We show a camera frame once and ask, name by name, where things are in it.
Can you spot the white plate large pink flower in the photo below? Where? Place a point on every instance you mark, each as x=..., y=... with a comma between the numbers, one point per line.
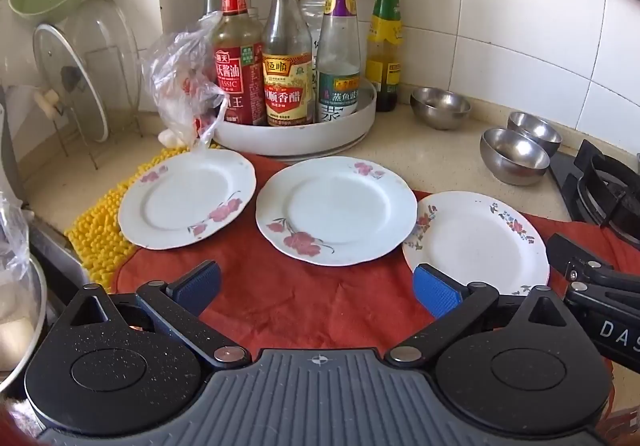
x=336, y=211

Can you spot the red label soy sauce bottle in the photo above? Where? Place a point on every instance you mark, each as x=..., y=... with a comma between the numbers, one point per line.
x=235, y=76

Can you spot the green yellow label bottle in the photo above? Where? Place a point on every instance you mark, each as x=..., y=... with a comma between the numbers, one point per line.
x=385, y=26

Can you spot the yellow cap vinegar bottle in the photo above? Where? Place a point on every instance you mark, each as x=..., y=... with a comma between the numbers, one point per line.
x=287, y=86

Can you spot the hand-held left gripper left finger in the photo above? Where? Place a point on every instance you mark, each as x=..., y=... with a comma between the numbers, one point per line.
x=200, y=282

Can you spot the purple neck sauce bottle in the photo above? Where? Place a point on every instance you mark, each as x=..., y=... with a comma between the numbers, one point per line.
x=340, y=76

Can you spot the white plate two pink flowers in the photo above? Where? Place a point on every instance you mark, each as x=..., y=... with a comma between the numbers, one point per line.
x=185, y=201

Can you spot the glass lid with steel rim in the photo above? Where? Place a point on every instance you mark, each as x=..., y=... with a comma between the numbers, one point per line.
x=67, y=76

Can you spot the clear glass lid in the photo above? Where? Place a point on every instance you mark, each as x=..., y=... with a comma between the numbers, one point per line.
x=107, y=36

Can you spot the crumpled plastic bag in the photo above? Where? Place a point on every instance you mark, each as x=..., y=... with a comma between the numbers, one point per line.
x=12, y=231

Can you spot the black gas stove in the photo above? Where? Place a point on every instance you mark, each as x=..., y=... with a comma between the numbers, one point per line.
x=610, y=191

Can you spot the white rotating condiment rack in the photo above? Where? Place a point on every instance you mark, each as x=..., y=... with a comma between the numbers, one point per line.
x=295, y=136

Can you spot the clear plastic bag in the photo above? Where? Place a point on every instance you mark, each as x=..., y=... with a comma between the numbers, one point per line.
x=175, y=76

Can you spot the white plate small mixed flowers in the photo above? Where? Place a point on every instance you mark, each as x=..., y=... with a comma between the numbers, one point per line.
x=480, y=246

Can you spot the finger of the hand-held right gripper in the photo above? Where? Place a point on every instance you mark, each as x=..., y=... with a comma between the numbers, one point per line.
x=575, y=253

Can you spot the wide steel bowl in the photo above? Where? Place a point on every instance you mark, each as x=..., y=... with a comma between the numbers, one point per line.
x=441, y=107

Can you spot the yellow bobble mat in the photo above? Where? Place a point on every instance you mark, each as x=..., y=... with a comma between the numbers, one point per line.
x=95, y=231

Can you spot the steel pot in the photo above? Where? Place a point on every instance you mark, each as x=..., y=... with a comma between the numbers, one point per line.
x=20, y=331

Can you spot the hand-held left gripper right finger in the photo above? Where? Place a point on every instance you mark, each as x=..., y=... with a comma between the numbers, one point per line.
x=440, y=295

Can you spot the red cloth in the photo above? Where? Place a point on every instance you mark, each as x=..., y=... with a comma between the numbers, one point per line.
x=300, y=296

